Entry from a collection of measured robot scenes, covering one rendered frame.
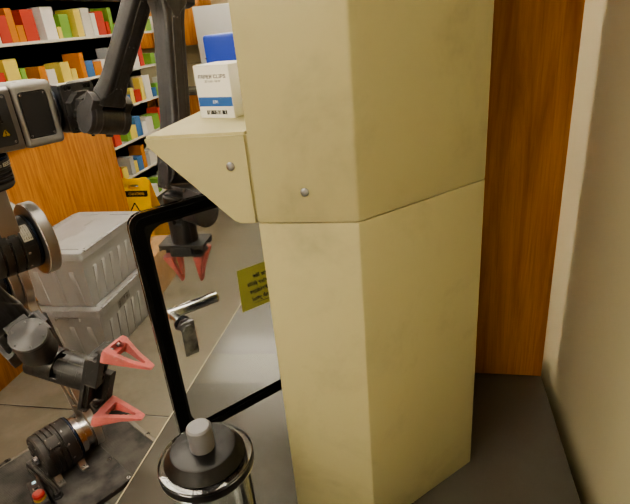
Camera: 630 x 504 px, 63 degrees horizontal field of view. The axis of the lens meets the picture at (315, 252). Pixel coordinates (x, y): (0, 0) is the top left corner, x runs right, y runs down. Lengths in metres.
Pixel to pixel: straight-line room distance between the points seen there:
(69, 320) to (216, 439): 2.46
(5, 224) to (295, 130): 1.07
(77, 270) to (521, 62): 2.39
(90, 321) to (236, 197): 2.47
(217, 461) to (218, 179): 0.31
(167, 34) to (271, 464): 0.83
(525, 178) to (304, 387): 0.51
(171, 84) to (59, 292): 2.04
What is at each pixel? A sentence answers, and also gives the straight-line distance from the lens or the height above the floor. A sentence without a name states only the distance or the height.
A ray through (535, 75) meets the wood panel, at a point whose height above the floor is 1.50.
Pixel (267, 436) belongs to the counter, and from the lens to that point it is 0.98.
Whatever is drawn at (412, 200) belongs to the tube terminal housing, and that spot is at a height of 1.41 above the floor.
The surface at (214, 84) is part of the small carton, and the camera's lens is 0.64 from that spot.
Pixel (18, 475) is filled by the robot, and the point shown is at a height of 0.24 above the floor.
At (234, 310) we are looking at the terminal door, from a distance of 0.86.
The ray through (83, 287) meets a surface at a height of 0.45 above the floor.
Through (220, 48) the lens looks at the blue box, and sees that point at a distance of 0.74.
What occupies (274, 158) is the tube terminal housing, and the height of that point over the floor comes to 1.48.
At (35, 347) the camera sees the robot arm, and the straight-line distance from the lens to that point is 0.89.
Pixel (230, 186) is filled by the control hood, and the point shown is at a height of 1.45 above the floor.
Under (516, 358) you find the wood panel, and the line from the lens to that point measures 1.09.
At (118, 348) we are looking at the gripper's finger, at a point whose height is 1.15.
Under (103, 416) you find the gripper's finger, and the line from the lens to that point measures 0.95.
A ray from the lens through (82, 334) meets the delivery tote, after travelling 3.08.
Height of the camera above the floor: 1.61
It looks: 24 degrees down
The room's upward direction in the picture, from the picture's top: 5 degrees counter-clockwise
